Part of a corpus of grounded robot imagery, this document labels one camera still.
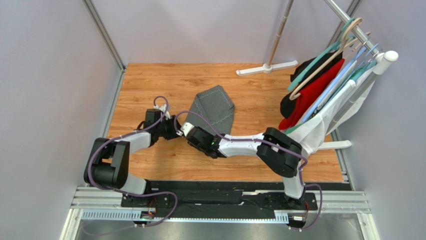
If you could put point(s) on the white garment with green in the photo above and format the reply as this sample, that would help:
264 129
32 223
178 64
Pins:
311 134

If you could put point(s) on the black garment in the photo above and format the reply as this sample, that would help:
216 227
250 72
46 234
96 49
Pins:
287 106

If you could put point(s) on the wooden hanger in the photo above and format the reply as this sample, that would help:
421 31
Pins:
345 40

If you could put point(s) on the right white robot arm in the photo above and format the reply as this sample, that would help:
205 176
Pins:
279 152

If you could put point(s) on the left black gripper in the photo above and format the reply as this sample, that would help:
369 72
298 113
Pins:
173 134

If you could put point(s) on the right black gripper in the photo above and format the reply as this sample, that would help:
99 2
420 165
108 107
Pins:
194 141

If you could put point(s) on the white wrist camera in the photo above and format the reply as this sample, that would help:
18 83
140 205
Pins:
165 110
185 129

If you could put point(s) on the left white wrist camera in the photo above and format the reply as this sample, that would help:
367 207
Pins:
165 110

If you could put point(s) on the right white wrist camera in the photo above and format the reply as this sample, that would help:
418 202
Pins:
185 129

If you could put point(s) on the white clothes rack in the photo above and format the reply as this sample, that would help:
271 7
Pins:
383 61

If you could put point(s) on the red garment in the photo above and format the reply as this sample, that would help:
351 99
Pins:
309 95

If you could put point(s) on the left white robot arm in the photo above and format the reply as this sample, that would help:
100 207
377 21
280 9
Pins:
109 159

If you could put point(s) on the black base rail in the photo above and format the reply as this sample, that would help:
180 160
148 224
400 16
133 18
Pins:
220 199

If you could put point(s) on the light blue hanger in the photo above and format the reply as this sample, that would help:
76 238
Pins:
352 71

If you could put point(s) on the grey felt napkin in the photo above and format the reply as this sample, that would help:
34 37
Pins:
217 109

